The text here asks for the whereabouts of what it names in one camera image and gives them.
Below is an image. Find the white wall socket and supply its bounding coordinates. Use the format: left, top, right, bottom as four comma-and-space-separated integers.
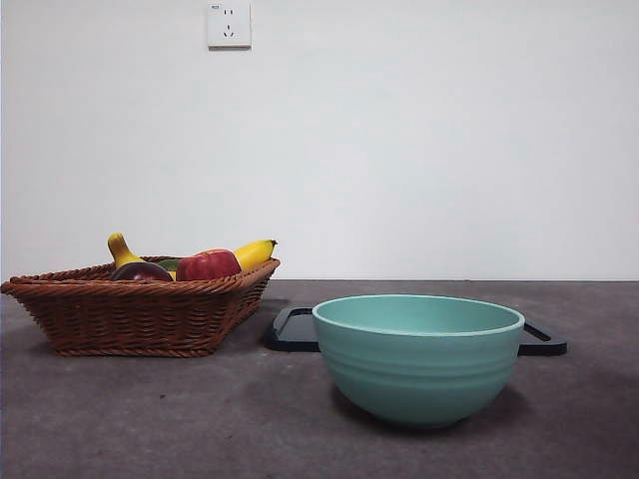
207, 1, 253, 51

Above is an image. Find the black rectangular tray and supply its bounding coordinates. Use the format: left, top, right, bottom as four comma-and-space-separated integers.
263, 305, 569, 356

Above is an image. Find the yellow banana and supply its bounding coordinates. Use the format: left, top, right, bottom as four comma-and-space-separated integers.
107, 232, 279, 281

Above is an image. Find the brown wicker basket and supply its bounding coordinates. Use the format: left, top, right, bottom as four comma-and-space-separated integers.
0, 255, 282, 358

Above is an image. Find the teal ceramic bowl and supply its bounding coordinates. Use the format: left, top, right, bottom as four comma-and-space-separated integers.
312, 293, 525, 430

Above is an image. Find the dark purple plum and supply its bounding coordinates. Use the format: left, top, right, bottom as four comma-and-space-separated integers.
110, 260, 174, 282

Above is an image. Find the red apple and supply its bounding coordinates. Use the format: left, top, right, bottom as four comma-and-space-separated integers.
176, 247, 243, 281

